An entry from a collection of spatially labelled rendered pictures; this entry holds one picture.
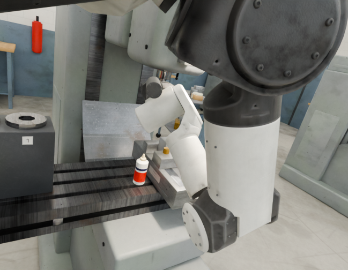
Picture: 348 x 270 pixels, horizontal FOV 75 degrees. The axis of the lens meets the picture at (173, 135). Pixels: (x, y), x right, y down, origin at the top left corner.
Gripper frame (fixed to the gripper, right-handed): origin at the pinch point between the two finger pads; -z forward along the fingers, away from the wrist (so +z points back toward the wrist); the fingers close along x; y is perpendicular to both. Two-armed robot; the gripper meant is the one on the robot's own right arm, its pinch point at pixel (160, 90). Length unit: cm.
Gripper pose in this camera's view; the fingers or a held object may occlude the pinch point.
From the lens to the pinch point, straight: 74.7
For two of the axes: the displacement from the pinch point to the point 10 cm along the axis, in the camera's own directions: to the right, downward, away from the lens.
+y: -2.2, 9.2, 3.3
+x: -9.7, -1.7, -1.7
